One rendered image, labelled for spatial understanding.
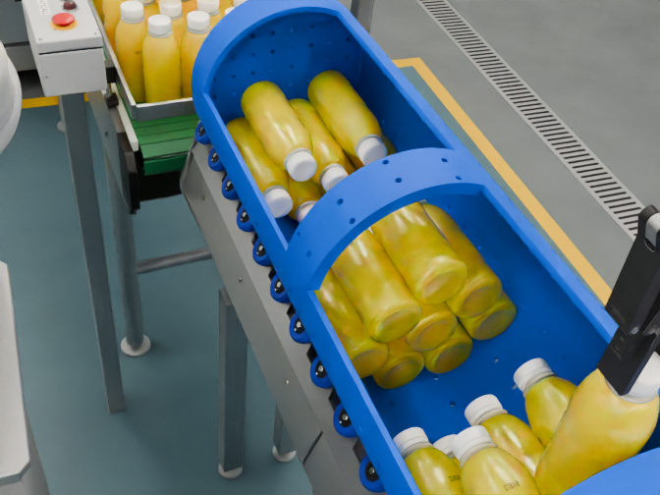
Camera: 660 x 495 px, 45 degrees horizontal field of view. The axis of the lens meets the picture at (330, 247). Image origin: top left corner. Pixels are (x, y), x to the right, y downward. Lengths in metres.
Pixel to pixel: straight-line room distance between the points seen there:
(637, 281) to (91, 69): 1.02
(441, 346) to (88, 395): 1.37
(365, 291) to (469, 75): 2.75
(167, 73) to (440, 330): 0.74
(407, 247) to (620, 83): 2.99
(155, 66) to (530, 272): 0.77
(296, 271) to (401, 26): 3.04
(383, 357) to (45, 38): 0.74
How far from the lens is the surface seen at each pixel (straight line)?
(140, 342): 2.23
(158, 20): 1.43
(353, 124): 1.11
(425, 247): 0.87
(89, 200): 1.63
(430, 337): 0.94
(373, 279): 0.88
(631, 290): 0.55
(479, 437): 0.79
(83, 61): 1.36
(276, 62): 1.24
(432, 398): 1.00
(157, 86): 1.46
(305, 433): 1.05
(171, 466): 2.05
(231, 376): 1.69
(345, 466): 0.97
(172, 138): 1.45
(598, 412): 0.66
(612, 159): 3.29
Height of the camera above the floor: 1.74
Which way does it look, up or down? 43 degrees down
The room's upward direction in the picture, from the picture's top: 8 degrees clockwise
